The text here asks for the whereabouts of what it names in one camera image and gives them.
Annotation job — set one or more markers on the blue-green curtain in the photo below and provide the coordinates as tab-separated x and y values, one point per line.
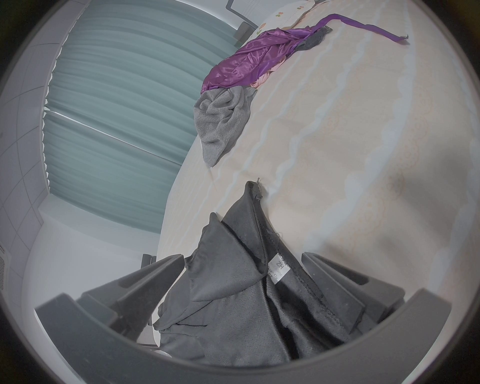
131	82
112	180

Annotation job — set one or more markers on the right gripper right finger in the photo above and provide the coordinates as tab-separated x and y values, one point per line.
371	300

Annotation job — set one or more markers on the white printed pillow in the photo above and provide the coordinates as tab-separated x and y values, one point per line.
288	15

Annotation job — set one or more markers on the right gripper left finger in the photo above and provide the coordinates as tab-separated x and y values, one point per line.
138	296

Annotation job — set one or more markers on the grey bedside table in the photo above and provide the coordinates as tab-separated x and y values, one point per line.
243	33

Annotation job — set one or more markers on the black T-shirt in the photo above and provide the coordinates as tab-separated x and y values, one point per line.
232	300

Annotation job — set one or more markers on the pile of clothes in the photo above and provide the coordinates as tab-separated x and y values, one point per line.
225	112

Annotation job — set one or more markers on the bed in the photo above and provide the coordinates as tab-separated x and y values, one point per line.
356	150

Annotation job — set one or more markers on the white ceiling air vent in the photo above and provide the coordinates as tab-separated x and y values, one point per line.
3	268

